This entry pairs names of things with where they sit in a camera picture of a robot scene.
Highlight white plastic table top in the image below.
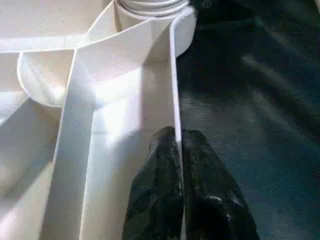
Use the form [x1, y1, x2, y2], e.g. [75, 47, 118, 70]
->
[0, 0, 197, 240]

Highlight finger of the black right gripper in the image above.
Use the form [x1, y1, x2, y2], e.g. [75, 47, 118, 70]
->
[191, 0, 226, 12]

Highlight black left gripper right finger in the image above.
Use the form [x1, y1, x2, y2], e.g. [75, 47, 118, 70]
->
[181, 129, 261, 240]

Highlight white plastic table leg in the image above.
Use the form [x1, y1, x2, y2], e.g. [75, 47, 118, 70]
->
[116, 0, 193, 19]

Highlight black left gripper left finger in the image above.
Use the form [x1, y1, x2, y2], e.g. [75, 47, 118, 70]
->
[122, 125, 185, 240]

